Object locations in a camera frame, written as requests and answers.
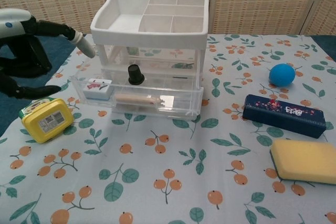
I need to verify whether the yellow sponge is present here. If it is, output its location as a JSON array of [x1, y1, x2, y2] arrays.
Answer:
[[270, 139, 336, 185]]

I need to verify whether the small black cone cap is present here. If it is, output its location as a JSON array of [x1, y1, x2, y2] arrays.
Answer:
[[128, 63, 145, 86]]

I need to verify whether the white mahjong tile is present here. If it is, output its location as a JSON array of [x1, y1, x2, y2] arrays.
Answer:
[[82, 78, 113, 101]]

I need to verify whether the blue ball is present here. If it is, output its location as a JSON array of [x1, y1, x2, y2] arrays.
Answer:
[[268, 63, 296, 88]]

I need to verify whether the floral print tablecloth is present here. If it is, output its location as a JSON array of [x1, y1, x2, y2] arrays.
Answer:
[[0, 33, 336, 224]]

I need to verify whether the yellow green lidded container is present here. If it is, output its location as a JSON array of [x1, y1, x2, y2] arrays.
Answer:
[[18, 98, 75, 144]]

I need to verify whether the dark blue rectangular box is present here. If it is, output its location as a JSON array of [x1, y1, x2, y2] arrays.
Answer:
[[241, 94, 327, 140]]

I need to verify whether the clear plastic drawer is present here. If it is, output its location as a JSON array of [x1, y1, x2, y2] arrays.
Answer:
[[69, 68, 205, 118], [111, 104, 200, 121]]

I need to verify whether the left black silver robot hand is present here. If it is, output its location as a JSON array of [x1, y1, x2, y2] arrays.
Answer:
[[0, 8, 97, 101]]

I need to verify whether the wooden stick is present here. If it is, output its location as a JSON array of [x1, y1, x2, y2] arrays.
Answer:
[[115, 93, 165, 108]]

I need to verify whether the woven folding screen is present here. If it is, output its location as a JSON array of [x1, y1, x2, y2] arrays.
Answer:
[[0, 0, 336, 36]]

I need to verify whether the white compartment tray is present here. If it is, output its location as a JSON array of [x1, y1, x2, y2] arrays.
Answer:
[[90, 0, 210, 116]]

